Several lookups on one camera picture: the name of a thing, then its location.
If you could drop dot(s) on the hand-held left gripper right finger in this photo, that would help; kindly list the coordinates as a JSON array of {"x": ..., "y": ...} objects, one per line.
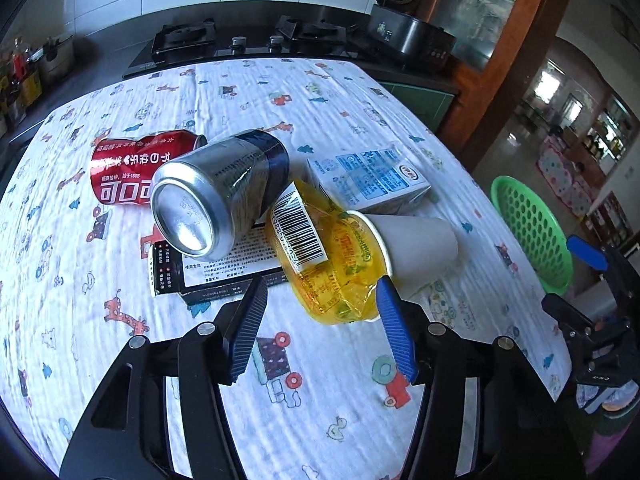
[{"x": 395, "y": 325}]

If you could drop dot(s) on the red cola can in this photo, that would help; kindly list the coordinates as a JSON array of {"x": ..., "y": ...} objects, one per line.
[{"x": 125, "y": 170}]

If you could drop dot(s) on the ceiling vent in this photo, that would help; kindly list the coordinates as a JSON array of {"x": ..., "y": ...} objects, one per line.
[{"x": 625, "y": 25}]

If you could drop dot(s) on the green base cabinet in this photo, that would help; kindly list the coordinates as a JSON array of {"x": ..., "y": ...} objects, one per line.
[{"x": 425, "y": 105}]

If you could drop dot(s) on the black gas stove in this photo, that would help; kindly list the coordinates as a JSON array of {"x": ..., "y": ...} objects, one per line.
[{"x": 250, "y": 45}]

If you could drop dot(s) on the black box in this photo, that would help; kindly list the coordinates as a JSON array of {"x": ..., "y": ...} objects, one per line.
[{"x": 220, "y": 272}]

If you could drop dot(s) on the yellow jelly cup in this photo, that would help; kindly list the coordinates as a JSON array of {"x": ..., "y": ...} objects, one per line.
[{"x": 330, "y": 270}]

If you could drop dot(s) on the white paper cup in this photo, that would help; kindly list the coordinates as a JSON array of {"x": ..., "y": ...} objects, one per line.
[{"x": 425, "y": 245}]

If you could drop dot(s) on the polka dot play tent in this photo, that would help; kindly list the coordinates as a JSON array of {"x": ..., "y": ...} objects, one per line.
[{"x": 565, "y": 180}]

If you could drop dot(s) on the steel pot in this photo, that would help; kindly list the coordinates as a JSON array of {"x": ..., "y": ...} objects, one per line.
[{"x": 55, "y": 60}]

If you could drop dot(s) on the printed white tablecloth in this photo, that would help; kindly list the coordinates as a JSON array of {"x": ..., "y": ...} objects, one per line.
[{"x": 350, "y": 110}]

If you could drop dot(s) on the wooden glass-door cabinet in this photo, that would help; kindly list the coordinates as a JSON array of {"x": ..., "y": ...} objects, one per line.
[{"x": 520, "y": 60}]

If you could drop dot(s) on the display shelf with bottles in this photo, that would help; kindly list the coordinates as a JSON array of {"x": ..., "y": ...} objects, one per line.
[{"x": 607, "y": 135}]

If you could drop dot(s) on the green plastic basket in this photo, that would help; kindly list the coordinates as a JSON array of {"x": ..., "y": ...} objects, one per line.
[{"x": 496, "y": 195}]

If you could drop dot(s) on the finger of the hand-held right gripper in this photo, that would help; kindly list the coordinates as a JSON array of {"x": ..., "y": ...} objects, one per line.
[
  {"x": 567, "y": 312},
  {"x": 585, "y": 252}
]

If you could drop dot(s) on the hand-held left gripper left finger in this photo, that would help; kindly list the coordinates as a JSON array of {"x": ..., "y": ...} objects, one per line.
[{"x": 247, "y": 330}]

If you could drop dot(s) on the silver and blue can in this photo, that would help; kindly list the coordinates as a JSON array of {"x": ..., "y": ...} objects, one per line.
[{"x": 215, "y": 185}]

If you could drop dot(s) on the blue and white milk carton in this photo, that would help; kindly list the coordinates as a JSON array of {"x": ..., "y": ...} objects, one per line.
[{"x": 370, "y": 175}]

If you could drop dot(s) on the black rice cooker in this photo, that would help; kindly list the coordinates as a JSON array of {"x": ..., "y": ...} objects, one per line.
[{"x": 400, "y": 35}]

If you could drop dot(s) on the group of condiment bottles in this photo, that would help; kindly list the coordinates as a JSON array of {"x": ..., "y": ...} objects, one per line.
[{"x": 17, "y": 85}]

